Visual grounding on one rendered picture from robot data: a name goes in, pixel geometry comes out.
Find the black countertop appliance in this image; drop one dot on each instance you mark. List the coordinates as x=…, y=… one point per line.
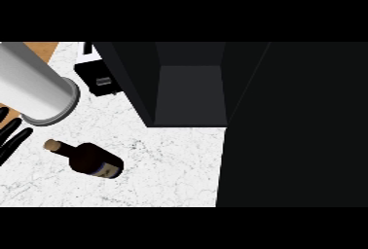
x=90, y=76

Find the dark wine bottle with cork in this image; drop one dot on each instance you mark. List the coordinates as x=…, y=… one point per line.
x=89, y=159

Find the dark grey cabinet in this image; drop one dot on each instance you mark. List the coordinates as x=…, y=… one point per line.
x=189, y=97

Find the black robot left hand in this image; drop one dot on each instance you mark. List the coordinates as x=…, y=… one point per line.
x=13, y=139

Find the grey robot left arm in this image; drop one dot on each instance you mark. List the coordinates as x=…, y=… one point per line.
x=28, y=81

